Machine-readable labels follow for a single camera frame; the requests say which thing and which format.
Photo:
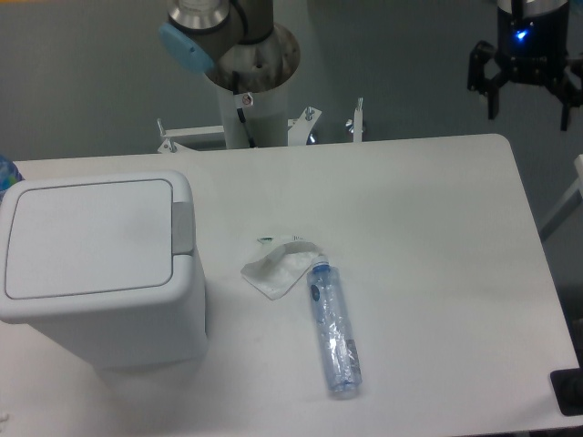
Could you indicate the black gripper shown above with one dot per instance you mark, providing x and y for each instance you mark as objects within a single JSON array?
[{"x": 531, "y": 49}]

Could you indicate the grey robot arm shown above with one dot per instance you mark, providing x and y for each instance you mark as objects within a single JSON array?
[{"x": 198, "y": 34}]

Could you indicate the white plastic trash can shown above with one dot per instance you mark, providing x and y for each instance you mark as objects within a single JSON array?
[{"x": 106, "y": 266}]

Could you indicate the black device at table edge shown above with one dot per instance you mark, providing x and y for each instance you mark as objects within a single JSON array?
[{"x": 567, "y": 386}]

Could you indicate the clear plastic water bottle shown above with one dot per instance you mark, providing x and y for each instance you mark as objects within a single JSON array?
[{"x": 340, "y": 361}]

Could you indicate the colourful object at left edge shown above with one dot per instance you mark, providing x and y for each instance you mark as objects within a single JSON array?
[{"x": 9, "y": 175}]

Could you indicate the white frame at right edge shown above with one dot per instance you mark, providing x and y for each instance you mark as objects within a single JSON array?
[{"x": 565, "y": 206}]

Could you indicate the white table frame bracket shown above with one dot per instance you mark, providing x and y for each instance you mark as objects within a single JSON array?
[{"x": 242, "y": 131}]

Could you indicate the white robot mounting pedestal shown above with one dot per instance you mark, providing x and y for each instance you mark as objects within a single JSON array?
[{"x": 255, "y": 78}]

